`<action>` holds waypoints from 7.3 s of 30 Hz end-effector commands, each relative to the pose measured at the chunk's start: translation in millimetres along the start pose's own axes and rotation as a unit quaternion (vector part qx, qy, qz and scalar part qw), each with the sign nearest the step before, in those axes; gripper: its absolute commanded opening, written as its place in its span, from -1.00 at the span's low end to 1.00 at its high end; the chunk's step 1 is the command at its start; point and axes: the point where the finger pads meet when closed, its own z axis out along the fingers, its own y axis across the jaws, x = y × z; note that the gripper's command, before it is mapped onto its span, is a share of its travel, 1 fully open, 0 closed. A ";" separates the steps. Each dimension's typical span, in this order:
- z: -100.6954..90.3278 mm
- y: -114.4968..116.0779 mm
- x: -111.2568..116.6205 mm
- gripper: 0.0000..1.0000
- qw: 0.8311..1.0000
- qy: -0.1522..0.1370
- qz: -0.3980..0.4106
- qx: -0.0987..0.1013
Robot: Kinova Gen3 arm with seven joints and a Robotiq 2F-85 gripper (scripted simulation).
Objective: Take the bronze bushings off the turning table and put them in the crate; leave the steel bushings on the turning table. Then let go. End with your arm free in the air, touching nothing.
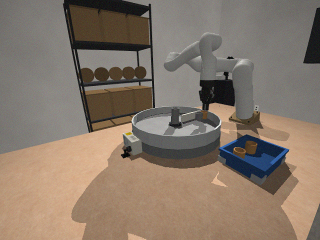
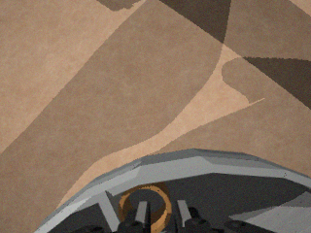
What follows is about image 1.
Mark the bronze bushing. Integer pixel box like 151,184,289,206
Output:
200,110,208,119
233,147,246,159
244,140,258,155

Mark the blue crate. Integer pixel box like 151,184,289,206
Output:
217,134,289,185

